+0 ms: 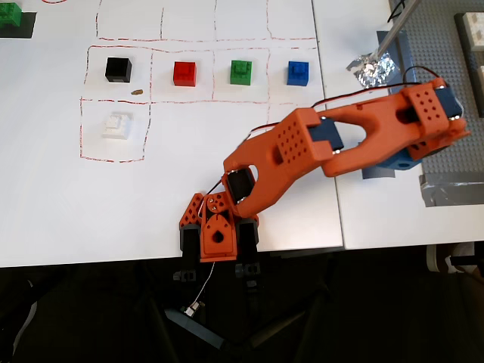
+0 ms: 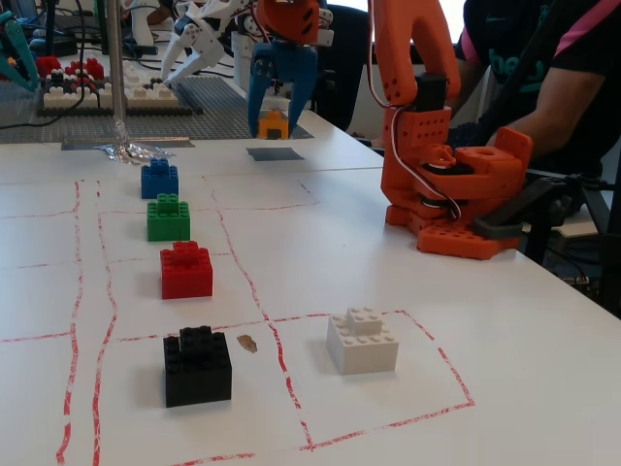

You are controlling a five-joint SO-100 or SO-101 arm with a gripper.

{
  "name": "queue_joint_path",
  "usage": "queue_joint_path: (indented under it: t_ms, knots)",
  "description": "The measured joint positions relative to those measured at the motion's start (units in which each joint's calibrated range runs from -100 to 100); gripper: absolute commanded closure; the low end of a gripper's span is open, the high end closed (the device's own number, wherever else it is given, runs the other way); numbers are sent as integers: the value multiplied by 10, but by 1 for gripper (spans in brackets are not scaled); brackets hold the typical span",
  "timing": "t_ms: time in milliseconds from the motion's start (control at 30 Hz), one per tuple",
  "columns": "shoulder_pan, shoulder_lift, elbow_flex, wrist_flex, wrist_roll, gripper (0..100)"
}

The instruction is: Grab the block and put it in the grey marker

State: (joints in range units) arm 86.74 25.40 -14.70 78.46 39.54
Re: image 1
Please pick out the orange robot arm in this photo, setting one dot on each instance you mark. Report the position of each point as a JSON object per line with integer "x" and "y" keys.
{"x": 287, "y": 159}

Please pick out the blue toy brick block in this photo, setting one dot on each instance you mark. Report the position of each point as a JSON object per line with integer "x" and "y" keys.
{"x": 298, "y": 73}

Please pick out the green toy brick block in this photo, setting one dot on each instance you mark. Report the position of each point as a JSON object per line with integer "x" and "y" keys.
{"x": 241, "y": 72}

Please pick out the red toy brick block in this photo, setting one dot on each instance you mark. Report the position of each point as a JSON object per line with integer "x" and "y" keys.
{"x": 185, "y": 74}

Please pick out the white toy brick block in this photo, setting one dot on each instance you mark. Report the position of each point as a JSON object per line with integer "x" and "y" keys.
{"x": 116, "y": 126}

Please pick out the black toy brick block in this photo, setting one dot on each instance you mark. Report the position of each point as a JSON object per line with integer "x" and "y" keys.
{"x": 118, "y": 70}

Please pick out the green block on black patch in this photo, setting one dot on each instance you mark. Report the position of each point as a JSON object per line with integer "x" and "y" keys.
{"x": 9, "y": 15}

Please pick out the crumpled aluminium foil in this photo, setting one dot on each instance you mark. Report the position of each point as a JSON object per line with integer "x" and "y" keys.
{"x": 374, "y": 73}

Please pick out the grey studded baseplate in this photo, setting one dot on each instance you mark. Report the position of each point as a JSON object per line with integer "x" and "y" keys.
{"x": 438, "y": 45}

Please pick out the metal pole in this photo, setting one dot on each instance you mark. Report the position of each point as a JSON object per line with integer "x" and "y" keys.
{"x": 397, "y": 28}

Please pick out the small brown stain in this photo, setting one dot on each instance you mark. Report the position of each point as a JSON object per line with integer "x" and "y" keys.
{"x": 137, "y": 91}

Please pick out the grey duct tape strip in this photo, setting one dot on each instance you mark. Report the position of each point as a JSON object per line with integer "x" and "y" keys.
{"x": 406, "y": 56}
{"x": 450, "y": 191}

